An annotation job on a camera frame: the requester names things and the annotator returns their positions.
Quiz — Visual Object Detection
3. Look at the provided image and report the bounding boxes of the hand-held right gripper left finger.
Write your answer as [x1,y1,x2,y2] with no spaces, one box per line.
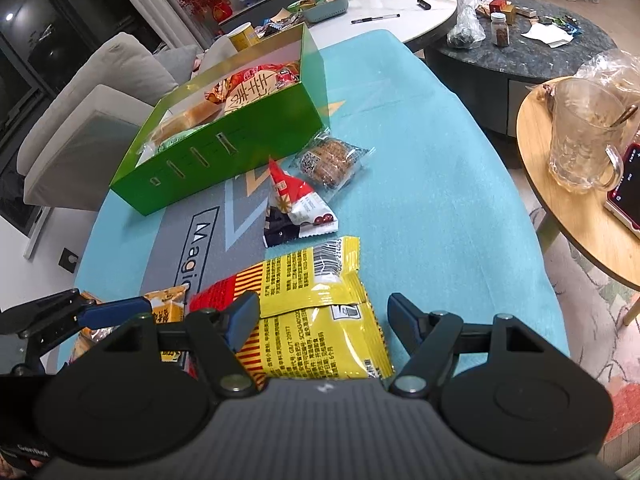
[97,291,261,396]

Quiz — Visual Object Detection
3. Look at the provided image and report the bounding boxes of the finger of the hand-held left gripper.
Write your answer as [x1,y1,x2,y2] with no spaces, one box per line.
[0,287,100,337]
[10,297,153,376]

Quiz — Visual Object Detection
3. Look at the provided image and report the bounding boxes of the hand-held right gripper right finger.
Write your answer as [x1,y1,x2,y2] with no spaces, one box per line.
[387,292,546,396]

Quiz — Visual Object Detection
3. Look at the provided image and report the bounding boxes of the orange snack packet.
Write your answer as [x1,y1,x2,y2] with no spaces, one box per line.
[67,285,191,366]

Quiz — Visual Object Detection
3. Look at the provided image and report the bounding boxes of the yellow red striped snack packet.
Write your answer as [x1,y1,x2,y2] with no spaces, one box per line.
[189,236,396,391]

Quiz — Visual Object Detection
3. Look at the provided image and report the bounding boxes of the dark small snack packet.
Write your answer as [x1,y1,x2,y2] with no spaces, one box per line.
[263,205,321,248]

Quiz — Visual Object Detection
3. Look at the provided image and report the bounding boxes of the red white triangular packet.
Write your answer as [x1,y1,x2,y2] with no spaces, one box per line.
[267,157,338,233]

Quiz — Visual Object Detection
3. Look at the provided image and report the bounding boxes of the green cardboard box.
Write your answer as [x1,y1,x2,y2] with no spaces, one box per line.
[109,22,332,217]

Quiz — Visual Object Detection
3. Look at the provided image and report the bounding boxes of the clear round cake packet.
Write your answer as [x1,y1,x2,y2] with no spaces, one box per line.
[295,132,376,192]

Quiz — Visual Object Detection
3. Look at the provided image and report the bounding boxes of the clear bread slice packet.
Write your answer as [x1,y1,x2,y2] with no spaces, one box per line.
[150,100,221,143]

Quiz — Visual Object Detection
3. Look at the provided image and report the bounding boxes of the red heart cookie packet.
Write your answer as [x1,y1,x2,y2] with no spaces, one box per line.
[205,62,303,116]

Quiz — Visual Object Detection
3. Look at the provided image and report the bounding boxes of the person's left hand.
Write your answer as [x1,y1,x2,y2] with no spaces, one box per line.
[0,452,48,478]

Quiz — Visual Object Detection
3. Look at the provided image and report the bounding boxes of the wooden round side table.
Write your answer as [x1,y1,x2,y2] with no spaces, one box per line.
[516,76,640,291]

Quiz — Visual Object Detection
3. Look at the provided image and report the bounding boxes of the patterned floor rug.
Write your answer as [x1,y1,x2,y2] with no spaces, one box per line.
[520,200,640,480]

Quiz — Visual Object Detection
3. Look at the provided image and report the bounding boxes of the grey armchair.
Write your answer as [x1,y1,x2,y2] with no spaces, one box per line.
[16,31,236,211]

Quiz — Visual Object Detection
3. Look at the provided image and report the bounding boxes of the glass mug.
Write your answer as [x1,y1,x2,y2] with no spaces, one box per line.
[547,77,626,195]

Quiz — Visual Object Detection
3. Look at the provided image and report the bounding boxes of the smartphone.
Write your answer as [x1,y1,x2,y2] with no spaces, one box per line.
[604,142,640,233]

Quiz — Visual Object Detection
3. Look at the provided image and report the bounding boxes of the dark marble round table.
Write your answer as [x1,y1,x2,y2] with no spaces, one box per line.
[425,0,621,136]

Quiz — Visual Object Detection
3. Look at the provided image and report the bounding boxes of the black framed window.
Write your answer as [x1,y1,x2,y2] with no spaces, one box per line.
[0,0,131,233]

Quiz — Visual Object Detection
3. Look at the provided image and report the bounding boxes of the yellow can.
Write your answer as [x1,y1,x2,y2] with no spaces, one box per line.
[227,22,262,52]

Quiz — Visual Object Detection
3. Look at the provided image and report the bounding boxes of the plastic bag of dark food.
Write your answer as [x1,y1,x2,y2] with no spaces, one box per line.
[446,0,487,51]

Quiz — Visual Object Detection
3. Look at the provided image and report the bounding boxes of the pile of dark wrappers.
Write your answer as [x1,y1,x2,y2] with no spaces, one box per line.
[260,10,303,36]

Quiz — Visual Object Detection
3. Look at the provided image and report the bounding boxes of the white round table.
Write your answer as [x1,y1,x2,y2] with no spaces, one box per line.
[220,0,458,46]

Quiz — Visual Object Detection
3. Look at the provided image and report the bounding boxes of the glass spice jar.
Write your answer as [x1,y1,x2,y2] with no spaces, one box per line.
[490,12,511,47]

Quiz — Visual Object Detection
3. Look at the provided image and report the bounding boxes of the grey television cabinet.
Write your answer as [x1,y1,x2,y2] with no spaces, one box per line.
[219,0,311,28]

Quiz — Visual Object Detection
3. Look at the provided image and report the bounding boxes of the grey curtain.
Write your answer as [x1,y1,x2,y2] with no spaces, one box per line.
[102,0,201,53]

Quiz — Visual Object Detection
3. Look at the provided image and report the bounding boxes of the teal basket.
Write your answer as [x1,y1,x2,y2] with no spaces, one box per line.
[290,0,350,23]

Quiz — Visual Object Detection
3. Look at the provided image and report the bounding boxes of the white paper napkin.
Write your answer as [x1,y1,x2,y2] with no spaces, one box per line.
[521,22,576,50]

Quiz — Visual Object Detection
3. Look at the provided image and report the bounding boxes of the small red box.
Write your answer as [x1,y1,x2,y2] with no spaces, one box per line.
[487,0,516,23]

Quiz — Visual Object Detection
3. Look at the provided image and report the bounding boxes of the clear plastic food bag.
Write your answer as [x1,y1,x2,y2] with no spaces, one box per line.
[575,50,640,111]

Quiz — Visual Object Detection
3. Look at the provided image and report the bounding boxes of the pile of colourful wrappers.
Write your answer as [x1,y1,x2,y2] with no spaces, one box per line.
[545,14,581,36]

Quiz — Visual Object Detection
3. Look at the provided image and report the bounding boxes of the black wall socket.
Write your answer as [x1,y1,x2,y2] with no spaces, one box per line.
[57,246,80,273]

